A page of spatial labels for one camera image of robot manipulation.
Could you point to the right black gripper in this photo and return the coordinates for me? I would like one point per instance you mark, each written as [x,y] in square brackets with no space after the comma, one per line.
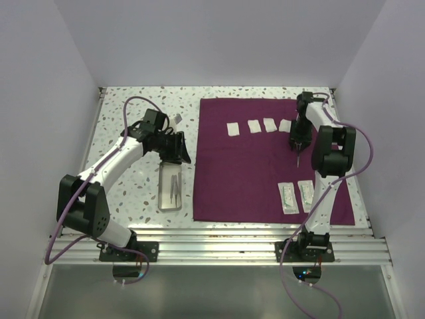
[305,139]

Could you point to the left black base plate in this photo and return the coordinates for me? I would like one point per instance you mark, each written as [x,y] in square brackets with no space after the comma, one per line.
[137,251]

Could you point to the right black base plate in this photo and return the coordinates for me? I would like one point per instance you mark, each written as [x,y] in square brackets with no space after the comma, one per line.
[295,254]

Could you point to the broad steel forceps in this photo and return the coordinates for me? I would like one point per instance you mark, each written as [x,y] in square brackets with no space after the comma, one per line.
[177,188]

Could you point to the purple surgical cloth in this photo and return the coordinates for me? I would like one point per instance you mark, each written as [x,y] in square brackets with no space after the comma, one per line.
[236,178]

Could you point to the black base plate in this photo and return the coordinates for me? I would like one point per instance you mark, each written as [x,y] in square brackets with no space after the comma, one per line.
[295,254]
[137,251]

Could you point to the metal instrument tray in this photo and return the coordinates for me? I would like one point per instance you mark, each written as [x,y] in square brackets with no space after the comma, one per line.
[166,170]

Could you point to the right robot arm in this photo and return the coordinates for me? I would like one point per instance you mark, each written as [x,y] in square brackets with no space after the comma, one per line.
[331,158]

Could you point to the suture packet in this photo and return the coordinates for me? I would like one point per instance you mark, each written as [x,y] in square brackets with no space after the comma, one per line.
[288,198]
[306,189]

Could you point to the right suture packet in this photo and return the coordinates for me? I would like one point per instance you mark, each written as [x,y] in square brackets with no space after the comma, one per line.
[306,189]

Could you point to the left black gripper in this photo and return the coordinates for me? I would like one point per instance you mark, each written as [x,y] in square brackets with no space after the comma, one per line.
[178,153]

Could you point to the thin steel tweezers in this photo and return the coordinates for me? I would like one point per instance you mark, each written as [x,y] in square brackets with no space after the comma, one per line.
[172,188]

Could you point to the white gauze pad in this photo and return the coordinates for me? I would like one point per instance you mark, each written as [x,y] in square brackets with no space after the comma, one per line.
[233,129]
[254,126]
[270,125]
[285,125]

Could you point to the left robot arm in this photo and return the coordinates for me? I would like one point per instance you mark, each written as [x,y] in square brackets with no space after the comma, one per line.
[82,199]

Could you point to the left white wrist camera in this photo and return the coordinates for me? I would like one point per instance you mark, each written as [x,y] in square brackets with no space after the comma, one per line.
[175,120]

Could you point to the left suture packet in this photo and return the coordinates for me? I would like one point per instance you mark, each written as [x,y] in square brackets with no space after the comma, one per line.
[288,198]

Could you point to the pointed steel tweezers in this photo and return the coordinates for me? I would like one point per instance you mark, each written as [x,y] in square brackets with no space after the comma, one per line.
[298,157]

